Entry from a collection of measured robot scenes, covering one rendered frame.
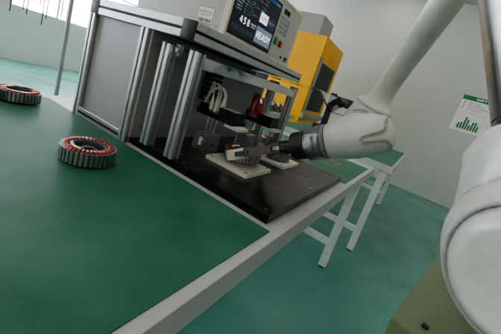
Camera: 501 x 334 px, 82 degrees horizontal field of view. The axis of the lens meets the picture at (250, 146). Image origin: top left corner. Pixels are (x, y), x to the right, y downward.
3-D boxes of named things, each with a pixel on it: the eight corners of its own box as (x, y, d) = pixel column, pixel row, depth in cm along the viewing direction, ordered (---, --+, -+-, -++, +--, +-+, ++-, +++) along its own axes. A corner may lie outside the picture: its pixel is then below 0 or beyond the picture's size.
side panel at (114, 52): (131, 142, 85) (157, 31, 78) (122, 142, 82) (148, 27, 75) (80, 112, 98) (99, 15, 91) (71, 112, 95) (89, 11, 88)
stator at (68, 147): (98, 149, 72) (101, 135, 71) (124, 168, 66) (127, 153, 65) (47, 150, 62) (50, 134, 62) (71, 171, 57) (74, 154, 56)
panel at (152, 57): (249, 136, 139) (268, 75, 132) (130, 137, 82) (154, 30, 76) (247, 136, 139) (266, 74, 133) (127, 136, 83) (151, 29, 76)
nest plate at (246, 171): (270, 173, 91) (271, 169, 91) (245, 179, 79) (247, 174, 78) (233, 154, 98) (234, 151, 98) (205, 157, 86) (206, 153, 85)
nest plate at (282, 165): (297, 165, 112) (299, 162, 112) (282, 170, 99) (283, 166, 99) (266, 151, 119) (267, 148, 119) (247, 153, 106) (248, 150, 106)
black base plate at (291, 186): (339, 183, 117) (341, 177, 116) (266, 224, 62) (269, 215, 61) (246, 140, 138) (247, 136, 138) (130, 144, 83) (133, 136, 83)
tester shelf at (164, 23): (298, 84, 126) (301, 74, 125) (192, 40, 68) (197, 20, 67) (221, 61, 147) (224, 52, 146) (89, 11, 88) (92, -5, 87)
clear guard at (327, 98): (346, 116, 112) (352, 101, 111) (329, 112, 92) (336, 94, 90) (275, 92, 127) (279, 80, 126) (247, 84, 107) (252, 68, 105)
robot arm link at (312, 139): (320, 123, 71) (297, 127, 74) (325, 159, 70) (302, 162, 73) (329, 124, 78) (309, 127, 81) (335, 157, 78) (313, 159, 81)
